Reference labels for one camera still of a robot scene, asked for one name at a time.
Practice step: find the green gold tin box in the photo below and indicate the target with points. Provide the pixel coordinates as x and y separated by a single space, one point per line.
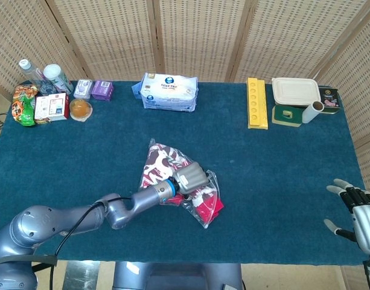
287 116

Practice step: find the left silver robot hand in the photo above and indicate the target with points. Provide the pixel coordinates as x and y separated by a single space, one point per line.
190 178

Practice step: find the white blue tissue pack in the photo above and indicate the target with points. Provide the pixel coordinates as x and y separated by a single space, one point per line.
169 93

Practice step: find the purple carton box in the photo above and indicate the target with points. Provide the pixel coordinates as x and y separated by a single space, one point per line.
102 89

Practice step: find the white paper roll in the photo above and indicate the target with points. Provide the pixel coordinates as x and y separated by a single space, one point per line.
311 113

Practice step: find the orange green snack bag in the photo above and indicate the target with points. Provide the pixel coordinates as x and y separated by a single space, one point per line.
21 105

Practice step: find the white-lid green print cup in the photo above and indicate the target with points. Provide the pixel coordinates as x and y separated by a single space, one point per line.
56 77

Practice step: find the pale purple packaged box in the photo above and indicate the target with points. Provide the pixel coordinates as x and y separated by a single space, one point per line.
83 88

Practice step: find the woven bamboo folding screen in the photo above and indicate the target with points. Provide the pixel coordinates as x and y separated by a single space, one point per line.
202 36

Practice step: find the shiny metal table leg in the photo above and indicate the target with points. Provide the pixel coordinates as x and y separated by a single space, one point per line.
82 276

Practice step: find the white red carton box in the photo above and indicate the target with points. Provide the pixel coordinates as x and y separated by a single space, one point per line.
50 107

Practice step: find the yellow holed plastic tray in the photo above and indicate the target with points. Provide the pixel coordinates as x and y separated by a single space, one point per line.
257 105

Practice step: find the clear water bottle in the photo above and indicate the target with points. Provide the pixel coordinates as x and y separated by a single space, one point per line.
30 72

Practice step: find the orange jelly cup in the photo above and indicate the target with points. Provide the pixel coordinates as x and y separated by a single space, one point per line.
80 109

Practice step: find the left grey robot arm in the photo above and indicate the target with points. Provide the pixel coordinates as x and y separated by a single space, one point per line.
142 196

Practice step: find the red white patterned garment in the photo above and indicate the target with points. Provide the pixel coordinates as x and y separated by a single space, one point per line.
160 163

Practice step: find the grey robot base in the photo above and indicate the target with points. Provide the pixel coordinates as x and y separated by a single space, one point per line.
172 278

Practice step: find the beige lidded lunch box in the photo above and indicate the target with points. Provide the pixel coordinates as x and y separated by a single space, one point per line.
294 90

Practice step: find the blue carpet table mat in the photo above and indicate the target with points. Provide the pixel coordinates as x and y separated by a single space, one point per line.
82 151

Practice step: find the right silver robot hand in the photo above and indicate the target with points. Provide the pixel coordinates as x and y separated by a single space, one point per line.
365 223

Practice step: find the dark luncheon meat tin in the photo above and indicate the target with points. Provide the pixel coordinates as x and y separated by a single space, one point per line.
331 99

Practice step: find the clear plastic zip bag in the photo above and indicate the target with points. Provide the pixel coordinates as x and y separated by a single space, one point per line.
215 184

